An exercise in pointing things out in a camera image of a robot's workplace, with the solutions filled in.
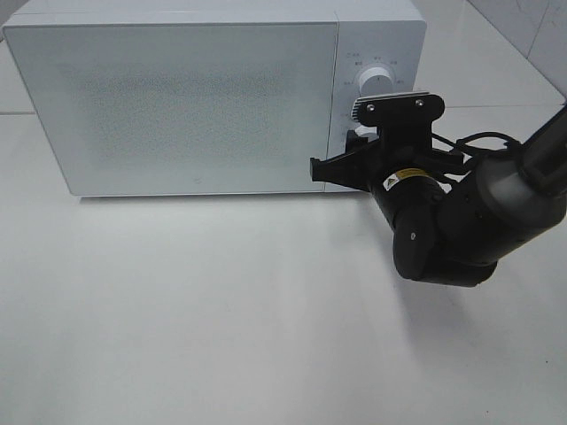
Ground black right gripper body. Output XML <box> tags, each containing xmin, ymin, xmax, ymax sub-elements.
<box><xmin>356</xmin><ymin>95</ymin><xmax>463</xmax><ymax>178</ymax></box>

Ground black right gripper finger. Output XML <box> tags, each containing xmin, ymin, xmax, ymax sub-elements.
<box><xmin>309</xmin><ymin>150</ymin><xmax>381</xmax><ymax>191</ymax></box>
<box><xmin>345</xmin><ymin>129</ymin><xmax>379</xmax><ymax>153</ymax></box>

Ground white microwave knob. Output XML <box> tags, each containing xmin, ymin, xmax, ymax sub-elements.
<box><xmin>354</xmin><ymin>125</ymin><xmax>377</xmax><ymax>137</ymax></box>
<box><xmin>358</xmin><ymin>65</ymin><xmax>394</xmax><ymax>97</ymax></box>

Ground white microwave door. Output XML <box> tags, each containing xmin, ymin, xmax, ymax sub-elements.
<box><xmin>5</xmin><ymin>24</ymin><xmax>337</xmax><ymax>197</ymax></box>

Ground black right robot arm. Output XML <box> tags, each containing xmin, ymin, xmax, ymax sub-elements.
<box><xmin>310</xmin><ymin>91</ymin><xmax>566</xmax><ymax>287</ymax></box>

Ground white microwave oven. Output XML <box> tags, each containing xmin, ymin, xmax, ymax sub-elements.
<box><xmin>2</xmin><ymin>1</ymin><xmax>427</xmax><ymax>197</ymax></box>

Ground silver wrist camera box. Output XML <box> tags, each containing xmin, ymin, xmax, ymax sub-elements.
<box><xmin>350</xmin><ymin>90</ymin><xmax>431</xmax><ymax>121</ymax></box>

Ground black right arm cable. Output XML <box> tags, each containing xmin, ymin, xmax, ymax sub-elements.
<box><xmin>429</xmin><ymin>131</ymin><xmax>524</xmax><ymax>182</ymax></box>

